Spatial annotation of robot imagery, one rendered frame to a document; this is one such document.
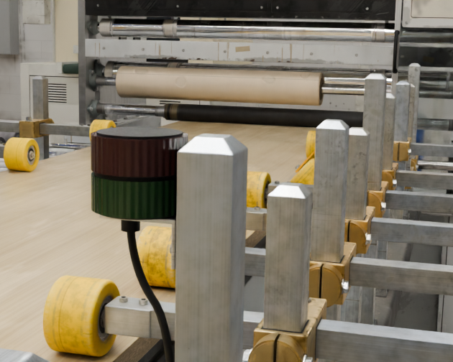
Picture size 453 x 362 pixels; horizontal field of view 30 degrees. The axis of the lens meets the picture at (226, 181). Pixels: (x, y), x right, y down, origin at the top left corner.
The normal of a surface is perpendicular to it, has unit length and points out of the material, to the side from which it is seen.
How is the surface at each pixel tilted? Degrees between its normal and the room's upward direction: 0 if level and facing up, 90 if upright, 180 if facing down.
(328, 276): 90
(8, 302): 0
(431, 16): 90
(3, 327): 0
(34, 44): 90
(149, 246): 58
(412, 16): 90
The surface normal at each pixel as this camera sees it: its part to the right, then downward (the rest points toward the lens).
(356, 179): -0.27, 0.16
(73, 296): -0.18, -0.59
